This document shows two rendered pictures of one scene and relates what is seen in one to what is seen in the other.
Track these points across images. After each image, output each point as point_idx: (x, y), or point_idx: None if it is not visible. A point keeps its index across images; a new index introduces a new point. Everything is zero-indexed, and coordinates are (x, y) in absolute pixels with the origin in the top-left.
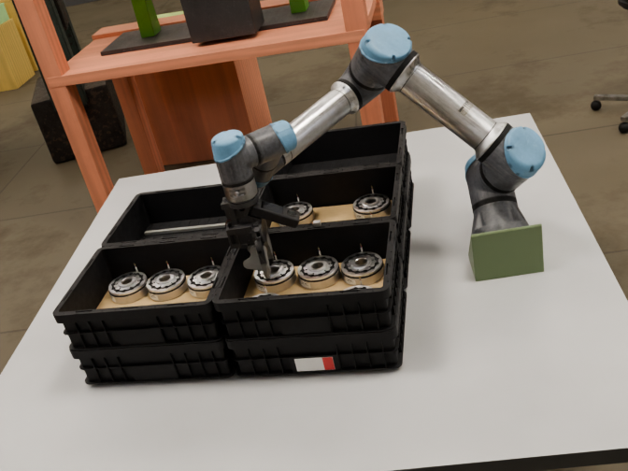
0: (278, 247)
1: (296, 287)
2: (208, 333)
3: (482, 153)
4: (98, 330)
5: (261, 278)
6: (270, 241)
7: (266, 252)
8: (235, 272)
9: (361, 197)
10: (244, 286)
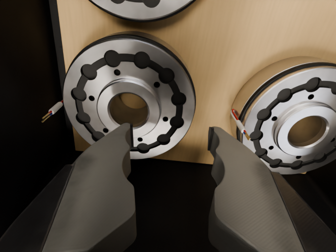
0: (14, 104)
1: (183, 29)
2: None
3: None
4: None
5: (160, 139)
6: (71, 170)
7: (225, 190)
8: (196, 228)
9: None
10: (159, 168)
